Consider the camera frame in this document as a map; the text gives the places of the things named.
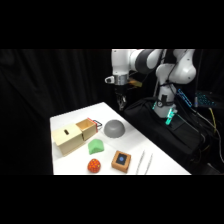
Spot grey bowl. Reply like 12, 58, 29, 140
103, 119, 126, 139

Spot small green light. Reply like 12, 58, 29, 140
164, 107, 177, 126

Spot black robot stand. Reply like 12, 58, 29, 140
123, 97, 224, 175

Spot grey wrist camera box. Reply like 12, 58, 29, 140
104, 75, 116, 85

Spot wooden block with blue circle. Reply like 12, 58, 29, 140
111, 150, 132, 174

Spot white cable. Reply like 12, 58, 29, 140
191, 108, 224, 143

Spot yellow cable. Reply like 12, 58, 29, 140
208, 107, 218, 135

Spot wooden box with slot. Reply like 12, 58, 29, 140
51, 124, 86, 157

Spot cyan lit device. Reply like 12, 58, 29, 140
194, 90, 219, 108

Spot red and black frame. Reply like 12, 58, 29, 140
87, 117, 104, 129

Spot red ball with yellow dots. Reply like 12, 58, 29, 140
87, 158, 102, 174

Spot yellow wrist mount piece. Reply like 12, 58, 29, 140
128, 77, 143, 89

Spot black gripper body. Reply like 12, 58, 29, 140
113, 82, 130, 98

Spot thin metal rod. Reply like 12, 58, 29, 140
144, 152, 154, 175

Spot black curtain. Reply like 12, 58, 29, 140
0, 49, 224, 175

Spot blue lit strip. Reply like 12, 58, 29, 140
176, 87, 195, 108

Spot green block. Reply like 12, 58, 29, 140
87, 139, 105, 156

